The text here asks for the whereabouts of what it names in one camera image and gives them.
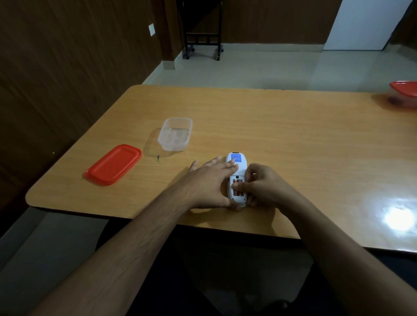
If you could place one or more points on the white wall socket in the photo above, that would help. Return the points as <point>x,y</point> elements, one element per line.
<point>151,29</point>

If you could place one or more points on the small red lid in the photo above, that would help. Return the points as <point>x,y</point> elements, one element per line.
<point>114,164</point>

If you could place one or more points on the person's left hand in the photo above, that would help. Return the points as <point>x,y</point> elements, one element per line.
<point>208,187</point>

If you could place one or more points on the low wooden table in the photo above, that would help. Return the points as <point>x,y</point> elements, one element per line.
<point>309,136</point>

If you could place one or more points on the person's left forearm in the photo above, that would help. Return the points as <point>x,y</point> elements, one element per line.
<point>123,260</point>

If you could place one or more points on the large clear plastic container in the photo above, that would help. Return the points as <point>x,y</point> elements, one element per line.
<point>405,101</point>

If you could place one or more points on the person's right forearm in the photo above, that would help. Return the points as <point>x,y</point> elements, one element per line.
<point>342,257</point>

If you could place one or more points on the white door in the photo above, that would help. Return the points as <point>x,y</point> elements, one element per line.
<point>361,26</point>

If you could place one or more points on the person's right hand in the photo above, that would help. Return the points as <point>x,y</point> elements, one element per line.
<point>267,187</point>

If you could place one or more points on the white remote control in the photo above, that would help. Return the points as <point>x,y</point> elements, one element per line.
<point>237,159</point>

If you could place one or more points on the person's legs in dark trousers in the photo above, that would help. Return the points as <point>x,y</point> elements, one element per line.
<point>228,276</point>

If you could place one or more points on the large red lid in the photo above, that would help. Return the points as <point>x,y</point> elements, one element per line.
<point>405,88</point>

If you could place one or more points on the small clear plastic container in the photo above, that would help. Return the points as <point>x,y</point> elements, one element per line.
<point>176,136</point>

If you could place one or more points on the black side table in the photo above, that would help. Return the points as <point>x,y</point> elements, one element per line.
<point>202,35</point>

